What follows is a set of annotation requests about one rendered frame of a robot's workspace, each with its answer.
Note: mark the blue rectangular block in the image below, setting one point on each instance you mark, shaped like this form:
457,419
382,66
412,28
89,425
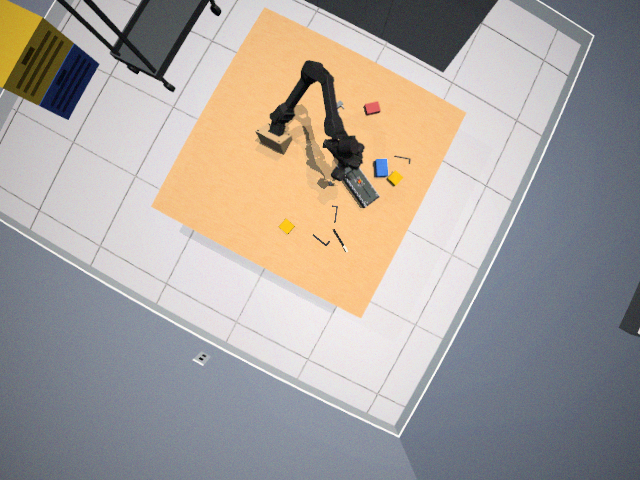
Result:
381,168

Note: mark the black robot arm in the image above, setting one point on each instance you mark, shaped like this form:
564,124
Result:
341,142

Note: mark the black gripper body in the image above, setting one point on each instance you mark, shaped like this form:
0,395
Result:
338,174

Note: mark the red flat block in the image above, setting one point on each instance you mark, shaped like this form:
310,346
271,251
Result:
372,108

